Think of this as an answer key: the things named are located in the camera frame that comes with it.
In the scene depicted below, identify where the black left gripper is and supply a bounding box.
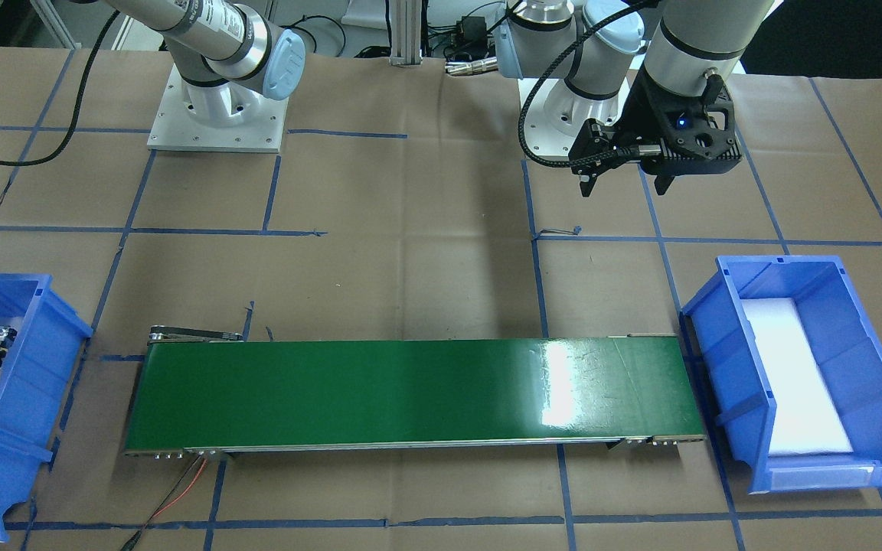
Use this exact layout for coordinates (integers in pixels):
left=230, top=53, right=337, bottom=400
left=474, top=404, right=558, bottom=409
left=568, top=70, right=743, bottom=197

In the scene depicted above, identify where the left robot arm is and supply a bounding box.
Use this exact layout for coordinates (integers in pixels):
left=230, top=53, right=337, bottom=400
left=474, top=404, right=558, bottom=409
left=492, top=1, right=770, bottom=196

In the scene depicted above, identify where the blue destination bin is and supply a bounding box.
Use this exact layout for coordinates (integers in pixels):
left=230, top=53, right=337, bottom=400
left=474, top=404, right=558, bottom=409
left=0, top=273, right=93, bottom=542

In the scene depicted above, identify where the black power adapter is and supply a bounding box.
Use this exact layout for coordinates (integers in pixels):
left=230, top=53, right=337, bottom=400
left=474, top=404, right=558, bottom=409
left=455, top=15, right=487, bottom=47

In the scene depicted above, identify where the green conveyor belt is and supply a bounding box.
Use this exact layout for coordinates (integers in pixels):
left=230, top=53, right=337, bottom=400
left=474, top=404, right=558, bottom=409
left=123, top=335, right=706, bottom=456

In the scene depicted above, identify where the blue source bin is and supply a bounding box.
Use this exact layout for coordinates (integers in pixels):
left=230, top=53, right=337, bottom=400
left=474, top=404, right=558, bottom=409
left=683, top=256, right=882, bottom=494

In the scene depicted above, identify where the white foam pad source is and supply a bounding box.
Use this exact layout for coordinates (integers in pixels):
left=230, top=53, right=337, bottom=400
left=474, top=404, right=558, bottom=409
left=741, top=298, right=853, bottom=457

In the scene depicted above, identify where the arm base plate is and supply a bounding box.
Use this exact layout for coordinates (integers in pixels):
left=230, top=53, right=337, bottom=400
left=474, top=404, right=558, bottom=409
left=524, top=78, right=630, bottom=161
left=147, top=67, right=289, bottom=154

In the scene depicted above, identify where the black braided cable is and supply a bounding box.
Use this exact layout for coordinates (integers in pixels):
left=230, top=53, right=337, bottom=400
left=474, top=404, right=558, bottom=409
left=518, top=0, right=664, bottom=169

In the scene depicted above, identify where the red black wire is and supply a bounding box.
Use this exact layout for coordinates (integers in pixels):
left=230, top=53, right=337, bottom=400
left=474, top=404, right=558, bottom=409
left=121, top=455, right=211, bottom=551

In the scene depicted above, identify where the aluminium frame post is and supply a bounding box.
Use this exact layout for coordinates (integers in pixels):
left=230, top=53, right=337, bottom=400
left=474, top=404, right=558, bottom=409
left=385, top=1, right=427, bottom=67

